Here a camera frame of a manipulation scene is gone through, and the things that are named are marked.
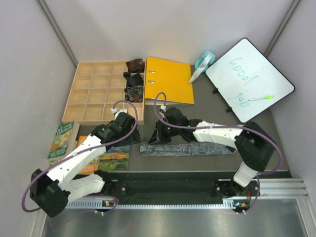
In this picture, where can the grey blue patterned tie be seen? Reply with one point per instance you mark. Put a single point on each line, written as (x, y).
(188, 149)

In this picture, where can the wooden compartment tray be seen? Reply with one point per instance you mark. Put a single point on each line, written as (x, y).
(98, 87)

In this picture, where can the green whiteboard marker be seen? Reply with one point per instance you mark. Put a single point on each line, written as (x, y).
(261, 98)

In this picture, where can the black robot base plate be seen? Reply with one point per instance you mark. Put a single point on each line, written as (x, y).
(212, 184)

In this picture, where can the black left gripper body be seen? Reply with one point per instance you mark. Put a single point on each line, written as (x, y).
(126, 132)

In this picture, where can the dark red rolled tie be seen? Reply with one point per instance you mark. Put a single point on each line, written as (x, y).
(136, 65)

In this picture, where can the white whiteboard black frame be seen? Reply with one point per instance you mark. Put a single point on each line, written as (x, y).
(243, 72)

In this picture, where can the aluminium frame rail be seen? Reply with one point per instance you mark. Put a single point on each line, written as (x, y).
(287, 188)

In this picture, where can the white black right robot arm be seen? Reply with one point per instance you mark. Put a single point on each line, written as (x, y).
(252, 143)

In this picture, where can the yellow ring binder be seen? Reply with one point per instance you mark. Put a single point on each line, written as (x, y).
(169, 77)

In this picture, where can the floral rolled tie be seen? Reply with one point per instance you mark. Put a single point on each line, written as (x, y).
(134, 94)

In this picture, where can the teal white cat-ear headphones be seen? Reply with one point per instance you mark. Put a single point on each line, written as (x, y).
(202, 64)

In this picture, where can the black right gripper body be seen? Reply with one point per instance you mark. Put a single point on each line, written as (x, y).
(169, 132)

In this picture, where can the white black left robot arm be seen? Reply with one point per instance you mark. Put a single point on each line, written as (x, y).
(52, 190)

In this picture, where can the dark blue striped rolled tie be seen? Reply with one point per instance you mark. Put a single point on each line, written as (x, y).
(133, 80)

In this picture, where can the blue Animal Farm book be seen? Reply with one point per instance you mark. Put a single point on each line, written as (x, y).
(115, 159)

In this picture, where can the green children's book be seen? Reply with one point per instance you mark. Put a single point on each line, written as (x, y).
(65, 141)

